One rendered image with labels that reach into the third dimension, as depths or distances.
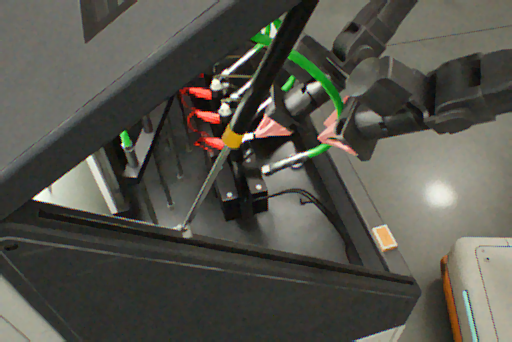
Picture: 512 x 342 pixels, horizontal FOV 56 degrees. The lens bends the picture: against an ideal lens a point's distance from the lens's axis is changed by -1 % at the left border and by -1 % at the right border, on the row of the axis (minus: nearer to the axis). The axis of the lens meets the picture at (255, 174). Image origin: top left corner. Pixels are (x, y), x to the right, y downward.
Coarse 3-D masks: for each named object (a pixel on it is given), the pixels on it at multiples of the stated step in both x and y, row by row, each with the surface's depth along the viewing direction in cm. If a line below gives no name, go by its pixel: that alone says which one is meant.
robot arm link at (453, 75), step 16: (448, 64) 60; (464, 64) 59; (480, 64) 57; (496, 64) 56; (448, 80) 59; (464, 80) 58; (480, 80) 56; (496, 80) 55; (448, 96) 58; (464, 96) 57; (480, 96) 55; (496, 96) 55; (480, 112) 58; (496, 112) 58
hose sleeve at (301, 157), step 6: (306, 150) 84; (294, 156) 85; (300, 156) 84; (306, 156) 84; (276, 162) 87; (282, 162) 86; (288, 162) 85; (294, 162) 85; (300, 162) 85; (270, 168) 88; (276, 168) 87; (282, 168) 87
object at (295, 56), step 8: (256, 40) 66; (264, 40) 66; (288, 56) 68; (296, 56) 67; (304, 64) 68; (312, 64) 69; (312, 72) 69; (320, 72) 70; (320, 80) 70; (328, 80) 71; (328, 88) 71; (336, 96) 72; (336, 104) 73; (128, 136) 86; (128, 144) 87; (320, 144) 82; (328, 144) 81; (312, 152) 83; (320, 152) 82
